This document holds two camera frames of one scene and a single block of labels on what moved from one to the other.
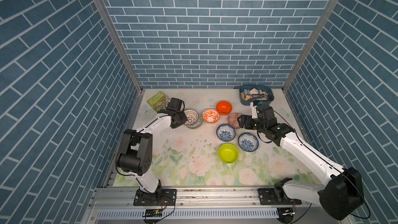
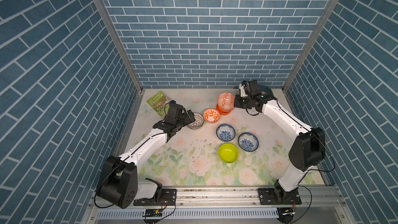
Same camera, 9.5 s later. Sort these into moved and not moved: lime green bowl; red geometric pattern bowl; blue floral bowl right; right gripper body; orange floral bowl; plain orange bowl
Moved: right gripper body; red geometric pattern bowl
Not moved: blue floral bowl right; lime green bowl; orange floral bowl; plain orange bowl
